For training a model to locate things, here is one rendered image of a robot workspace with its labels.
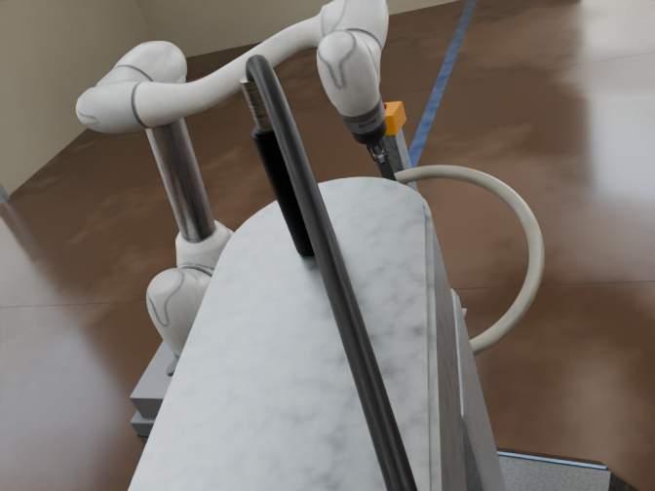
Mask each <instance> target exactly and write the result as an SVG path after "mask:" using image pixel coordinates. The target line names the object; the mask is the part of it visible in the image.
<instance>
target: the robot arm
mask: <svg viewBox="0 0 655 491"><path fill-rule="evenodd" d="M388 22H389V12H388V7H387V4H386V1H385V0H334V1H332V2H330V3H329V4H327V5H324V6H323V7H322V9H321V11H320V13H319V14H318V15H317V16H315V17H313V18H311V19H307V20H305V21H302V22H299V23H297V24H295V25H292V26H290V27H288V28H286V29H284V30H282V31H281V32H279V33H277V34H275V35H274V36H272V37H271V38H269V39H267V40H266V41H264V42H262V43H261V44H259V45H258V46H256V47H254V48H253V49H251V50H249V51H248V52H246V53H245V54H243V55H241V56H240V57H238V58H236V59H234V60H233V61H231V62H229V63H228V64H226V65H225V66H223V67H221V68H220V69H218V70H216V71H215V72H214V73H212V74H210V75H209V76H207V77H204V78H202V79H200V80H197V81H194V82H191V83H186V76H187V63H186V59H185V56H184V54H183V52H182V51H181V50H180V49H179V48H178V47H177V46H176V45H174V44H172V43H170V42H165V41H153V42H145V43H142V44H140V45H138V46H136V47H135V48H133V49H132V50H131V51H129V52H128V53H127V54H126V55H124V56H123V57H122V58H121V59H120V60H119V61H118V62H117V63H116V65H115V66H114V68H113V69H112V70H111V71H110V72H109V73H108V74H107V75H106V76H104V77H103V78H102V79H101V80H100V81H99V82H98V83H97V84H96V87H93V88H89V89H88V90H86V91H85V92H84V93H83V94H82V95H81V96H80V97H79V98H78V101H77V105H76V113H77V116H78V118H79V120H80V122H81V123H82V124H84V125H85V126H87V128H89V129H91V130H94V131H97V132H104V133H126V132H139V131H142V130H146V133H147V136H148V139H149V142H150V144H151V147H152V150H153V153H154V156H155V159H156V162H157V165H158V168H159V171H160V174H161V176H162V179H163V182H164V184H165V187H166V190H167V193H168V196H169V199H170V202H171V205H172V208H173V213H174V216H175V219H176V221H177V224H178V227H179V230H180V232H179V233H178V235H177V237H176V240H175V245H176V265H177V268H171V269H168V270H166V271H164V272H162V273H160V274H159V275H157V276H156V277H155V278H154V279H153V280H152V282H151V283H150V285H149V286H148V288H147V292H146V303H147V308H148V312H149V315H150V317H151V319H152V321H153V323H154V324H155V326H156V328H157V330H158V331H159V333H160V335H161V336H162V338H163V339H164V341H165V342H166V344H167V345H168V346H169V347H170V348H171V350H172V351H173V359H172V361H171V363H170V364H169V365H168V367H167V368H166V373H167V374H168V375H169V376H173V374H174V372H175V369H176V367H177V364H178V362H179V359H180V356H181V354H182V351H183V349H184V346H185V344H186V341H187V339H188V336H189V333H190V331H191V328H192V326H193V323H194V321H195V319H196V317H197V314H198V311H199V309H200V306H201V304H202V301H203V299H204V296H205V294H206V291H207V289H208V286H209V283H210V281H211V278H212V274H213V272H214V269H215V267H216V264H217V261H218V260H219V258H220V255H221V253H222V251H223V250H224V249H225V247H226V245H227V243H228V241H229V240H230V239H231V237H232V236H233V235H234V232H233V231H232V230H230V229H228V228H226V227H225V226H224V225H223V224H221V223H219V222H217V221H215V220H214V219H213V216H212V210H211V207H210V203H209V200H208V197H207V193H206V190H205V186H204V183H203V180H202V176H201V174H200V171H199V167H198V164H197V161H196V157H195V154H194V150H193V147H192V144H191V140H190V137H189V134H188V130H187V128H186V124H185V121H184V118H183V117H186V116H190V115H193V114H196V113H199V112H202V111H204V110H207V109H209V108H211V107H214V106H216V105H218V104H219V103H220V102H222V101H224V100H226V99H227V98H229V97H230V96H232V95H234V94H236V93H237V92H238V91H240V90H241V89H242V87H241V84H240V82H239V79H240V78H241V77H242V76H244V75H245V74H246V62H247V60H248V58H249V57H251V56H253V55H262V56H264V57H265V58H266V59H267V60H268V61H269V63H270V64H271V65H272V67H273V68H274V67H275V66H277V65H278V64H280V63H281V62H283V61H284V60H286V59H287V58H289V57H291V56H293V55H295V54H297V53H299V52H301V51H304V50H307V49H312V48H318V50H317V65H318V71H319V75H320V78H321V81H322V84H323V86H324V89H325V91H326V93H327V96H328V98H329V99H330V101H331V103H332V104H333V105H334V106H335V107H336V108H337V111H338V113H339V115H340V117H341V119H342V121H343V122H344V124H345V125H346V127H347V130H348V131H349V132H351V134H352V136H353V138H354V139H355V140H356V141H357V142H359V143H361V144H365V145H366V149H367V151H368V152H369V153H370V155H371V158H372V160H373V162H374V163H375V164H377V165H378V167H379V170H380V172H381V175H382V177H383V178H385V179H389V180H393V181H397V179H396V177H395V175H394V173H393V170H392V168H391V165H390V163H389V160H388V153H387V151H386V148H385V142H384V140H383V138H382V137H383V136H384V134H385V132H386V130H387V125H386V122H385V119H384V118H385V108H384V105H383V102H382V99H381V95H380V92H379V83H380V58H381V53H382V49H383V47H384V45H385V41H386V37H387V31H388ZM383 150H384V152H383ZM397 182H398V181H397Z"/></svg>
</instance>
